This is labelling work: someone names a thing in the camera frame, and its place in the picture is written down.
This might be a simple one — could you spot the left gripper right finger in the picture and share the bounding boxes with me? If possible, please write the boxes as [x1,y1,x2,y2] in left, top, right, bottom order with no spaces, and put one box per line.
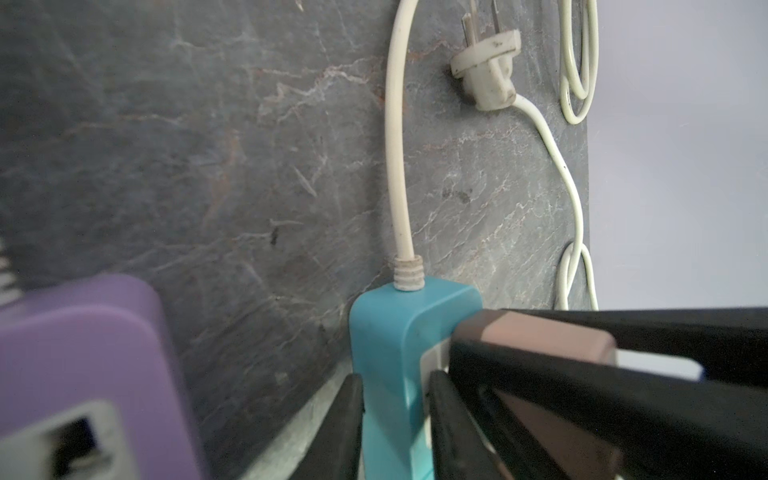
[428,370,504,480]

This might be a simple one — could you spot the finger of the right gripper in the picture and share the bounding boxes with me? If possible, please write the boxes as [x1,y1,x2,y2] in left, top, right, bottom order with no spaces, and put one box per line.
[448,339,768,480]
[525,307,767,387]

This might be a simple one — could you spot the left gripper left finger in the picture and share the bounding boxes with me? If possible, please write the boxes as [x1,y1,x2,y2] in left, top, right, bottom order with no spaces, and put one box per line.
[290,373,364,480]

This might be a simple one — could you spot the teal power strip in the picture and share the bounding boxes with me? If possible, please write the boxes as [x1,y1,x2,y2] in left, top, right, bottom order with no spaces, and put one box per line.
[349,277,483,479]

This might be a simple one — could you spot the purple power strip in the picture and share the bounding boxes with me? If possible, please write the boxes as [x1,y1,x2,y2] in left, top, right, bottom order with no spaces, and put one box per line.
[1,274,209,479]

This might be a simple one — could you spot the white tangled power cables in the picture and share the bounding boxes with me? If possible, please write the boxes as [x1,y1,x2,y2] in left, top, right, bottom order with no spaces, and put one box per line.
[383,0,601,312]

